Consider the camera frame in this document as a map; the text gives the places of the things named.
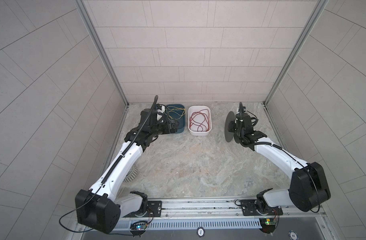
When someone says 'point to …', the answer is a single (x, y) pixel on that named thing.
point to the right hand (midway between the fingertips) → (230, 120)
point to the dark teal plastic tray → (177, 112)
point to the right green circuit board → (268, 224)
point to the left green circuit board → (138, 226)
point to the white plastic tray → (198, 108)
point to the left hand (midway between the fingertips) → (176, 121)
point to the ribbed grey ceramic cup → (131, 174)
